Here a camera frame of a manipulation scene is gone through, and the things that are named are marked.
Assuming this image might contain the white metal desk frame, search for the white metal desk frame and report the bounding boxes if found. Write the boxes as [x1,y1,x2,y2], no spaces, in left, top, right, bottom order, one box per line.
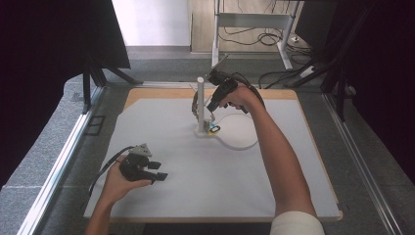
[210,0,301,71]

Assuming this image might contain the black stand legs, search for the black stand legs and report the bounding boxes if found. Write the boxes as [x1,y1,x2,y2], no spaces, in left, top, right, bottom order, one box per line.
[284,0,376,122]
[81,53,145,116]

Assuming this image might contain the keychain with dark strap loop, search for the keychain with dark strap loop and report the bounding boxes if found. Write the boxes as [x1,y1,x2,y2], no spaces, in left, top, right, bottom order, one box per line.
[191,89,201,119]

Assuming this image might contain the white key holder stand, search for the white key holder stand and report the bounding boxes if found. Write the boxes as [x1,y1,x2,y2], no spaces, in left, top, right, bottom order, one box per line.
[189,76,261,152]

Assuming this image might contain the person's white sleeve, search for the person's white sleeve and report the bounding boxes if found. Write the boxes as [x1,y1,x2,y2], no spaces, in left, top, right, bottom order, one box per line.
[269,211,327,235]

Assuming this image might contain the aluminium rail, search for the aluminium rail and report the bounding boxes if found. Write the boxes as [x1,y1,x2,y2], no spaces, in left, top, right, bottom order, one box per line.
[17,85,106,235]
[320,92,406,235]

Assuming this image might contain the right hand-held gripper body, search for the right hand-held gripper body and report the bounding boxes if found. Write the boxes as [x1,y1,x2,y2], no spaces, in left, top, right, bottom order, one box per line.
[207,54,240,106]

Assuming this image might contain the black curtain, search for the black curtain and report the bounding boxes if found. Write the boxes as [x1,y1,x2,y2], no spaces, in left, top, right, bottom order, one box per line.
[295,0,415,185]
[0,0,132,191]

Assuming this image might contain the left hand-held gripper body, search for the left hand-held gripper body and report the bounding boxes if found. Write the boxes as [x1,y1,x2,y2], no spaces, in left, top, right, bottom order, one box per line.
[118,143,155,183]

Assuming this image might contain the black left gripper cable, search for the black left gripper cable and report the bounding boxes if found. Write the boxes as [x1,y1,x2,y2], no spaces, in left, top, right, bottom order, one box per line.
[87,145,135,198]

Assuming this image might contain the white power strip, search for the white power strip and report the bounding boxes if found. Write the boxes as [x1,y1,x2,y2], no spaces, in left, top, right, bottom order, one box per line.
[299,66,316,79]

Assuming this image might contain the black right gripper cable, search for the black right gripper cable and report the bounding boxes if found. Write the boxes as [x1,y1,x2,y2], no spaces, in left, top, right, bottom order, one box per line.
[228,71,266,111]

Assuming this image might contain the person's left hand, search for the person's left hand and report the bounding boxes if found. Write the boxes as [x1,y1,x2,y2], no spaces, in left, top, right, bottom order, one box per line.
[101,155,154,208]

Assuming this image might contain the tangle of black floor cables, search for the tangle of black floor cables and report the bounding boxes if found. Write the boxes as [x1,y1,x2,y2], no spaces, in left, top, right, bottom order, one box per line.
[217,0,313,67]

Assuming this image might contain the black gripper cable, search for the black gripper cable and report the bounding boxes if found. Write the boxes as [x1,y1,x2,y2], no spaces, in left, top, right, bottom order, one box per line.
[87,145,135,198]
[228,71,266,111]

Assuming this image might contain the white table mat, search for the white table mat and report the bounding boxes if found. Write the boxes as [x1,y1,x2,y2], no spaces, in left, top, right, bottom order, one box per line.
[83,97,343,220]

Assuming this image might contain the person's right hand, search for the person's right hand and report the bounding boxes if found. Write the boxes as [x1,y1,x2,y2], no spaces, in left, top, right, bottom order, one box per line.
[218,83,262,116]

